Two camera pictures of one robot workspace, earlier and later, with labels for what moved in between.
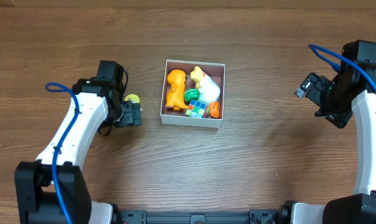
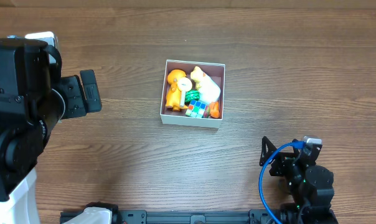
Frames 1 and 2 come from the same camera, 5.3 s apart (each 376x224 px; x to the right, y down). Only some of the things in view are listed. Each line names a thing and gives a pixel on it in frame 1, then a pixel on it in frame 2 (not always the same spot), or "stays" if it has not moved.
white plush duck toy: x=209 y=91 stays
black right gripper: x=314 y=94 -> x=278 y=165
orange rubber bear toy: x=175 y=94 stays
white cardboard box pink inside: x=215 y=71 stays
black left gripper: x=133 y=115 -> x=75 y=97
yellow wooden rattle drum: x=132 y=98 -> x=184 y=84
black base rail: x=279 y=216 stays
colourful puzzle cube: x=197 y=108 stays
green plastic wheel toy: x=191 y=94 stays
